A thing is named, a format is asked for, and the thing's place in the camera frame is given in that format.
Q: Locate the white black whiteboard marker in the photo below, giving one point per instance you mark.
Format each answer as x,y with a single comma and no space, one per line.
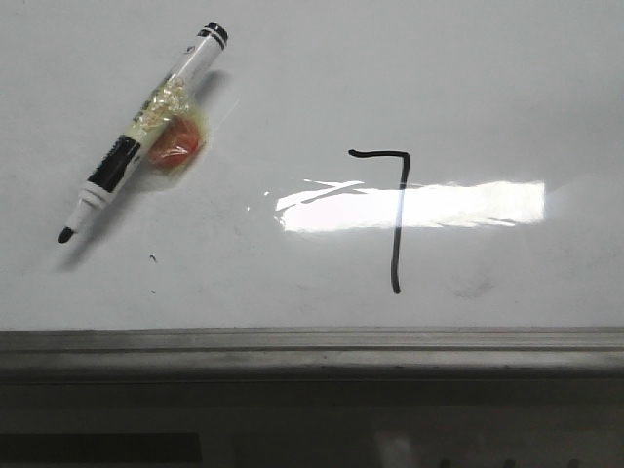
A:
169,100

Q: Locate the white whiteboard with aluminium frame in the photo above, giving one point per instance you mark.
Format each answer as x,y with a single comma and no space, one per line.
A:
388,189

